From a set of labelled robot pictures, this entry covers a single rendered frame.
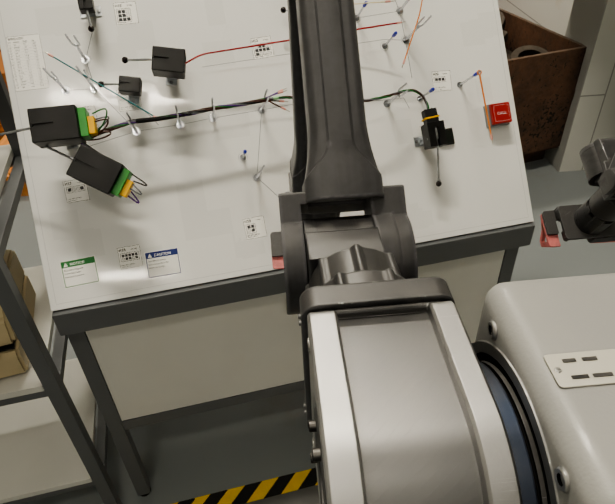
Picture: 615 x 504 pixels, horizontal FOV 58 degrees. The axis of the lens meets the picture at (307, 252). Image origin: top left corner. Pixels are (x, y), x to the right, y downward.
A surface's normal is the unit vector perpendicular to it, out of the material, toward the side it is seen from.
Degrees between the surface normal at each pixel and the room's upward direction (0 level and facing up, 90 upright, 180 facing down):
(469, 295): 90
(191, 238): 53
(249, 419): 0
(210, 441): 0
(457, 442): 14
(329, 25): 44
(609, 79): 90
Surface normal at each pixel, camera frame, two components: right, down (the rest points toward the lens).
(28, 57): 0.17, 0.00
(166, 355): 0.24, 0.60
